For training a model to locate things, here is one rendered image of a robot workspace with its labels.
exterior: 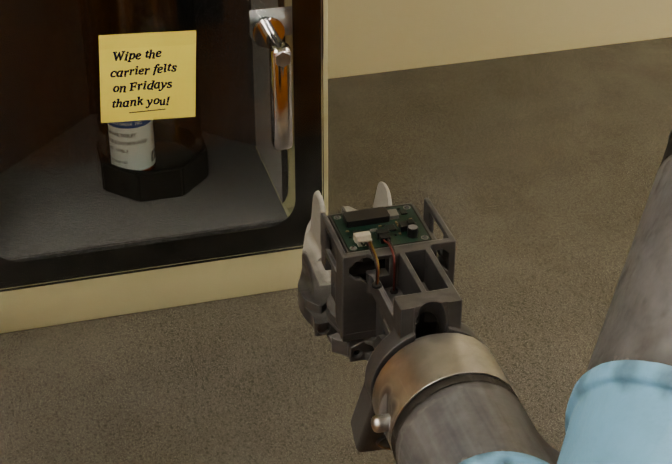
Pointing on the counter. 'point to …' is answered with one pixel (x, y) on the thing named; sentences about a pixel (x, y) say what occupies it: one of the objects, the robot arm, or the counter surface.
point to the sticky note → (147, 76)
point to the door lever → (263, 30)
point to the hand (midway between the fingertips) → (337, 230)
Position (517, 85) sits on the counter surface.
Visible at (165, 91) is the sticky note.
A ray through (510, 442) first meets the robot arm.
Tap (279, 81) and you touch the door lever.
